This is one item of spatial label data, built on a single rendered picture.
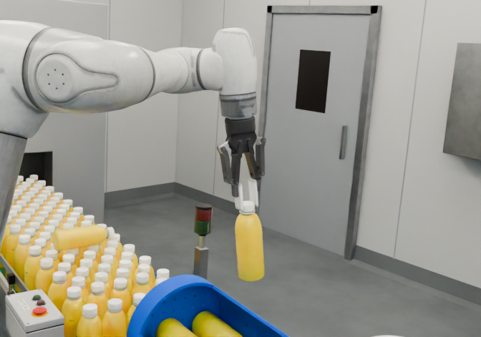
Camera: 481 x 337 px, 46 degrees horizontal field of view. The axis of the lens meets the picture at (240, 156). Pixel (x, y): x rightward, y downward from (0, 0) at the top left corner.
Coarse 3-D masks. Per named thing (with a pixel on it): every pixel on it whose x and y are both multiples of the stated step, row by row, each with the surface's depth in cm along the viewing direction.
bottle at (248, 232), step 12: (240, 216) 145; (252, 216) 144; (240, 228) 144; (252, 228) 143; (240, 240) 145; (252, 240) 144; (240, 252) 146; (252, 252) 145; (240, 264) 147; (252, 264) 146; (240, 276) 148; (252, 276) 147
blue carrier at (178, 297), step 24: (168, 288) 142; (192, 288) 151; (216, 288) 146; (144, 312) 139; (168, 312) 148; (192, 312) 152; (216, 312) 157; (240, 312) 146; (144, 336) 144; (264, 336) 141; (288, 336) 124
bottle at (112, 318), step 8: (112, 312) 158; (120, 312) 159; (104, 320) 158; (112, 320) 157; (120, 320) 158; (104, 328) 158; (112, 328) 157; (120, 328) 158; (104, 336) 158; (112, 336) 157; (120, 336) 158
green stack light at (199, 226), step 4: (196, 220) 202; (196, 224) 202; (200, 224) 202; (204, 224) 202; (208, 224) 202; (196, 228) 203; (200, 228) 202; (204, 228) 202; (208, 228) 203; (196, 232) 203; (200, 232) 202; (204, 232) 202; (208, 232) 203
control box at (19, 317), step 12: (12, 300) 157; (24, 300) 157; (48, 300) 158; (12, 312) 154; (24, 312) 151; (48, 312) 151; (12, 324) 155; (24, 324) 145; (36, 324) 145; (48, 324) 147; (60, 324) 149; (12, 336) 156; (24, 336) 145; (36, 336) 146; (48, 336) 148; (60, 336) 150
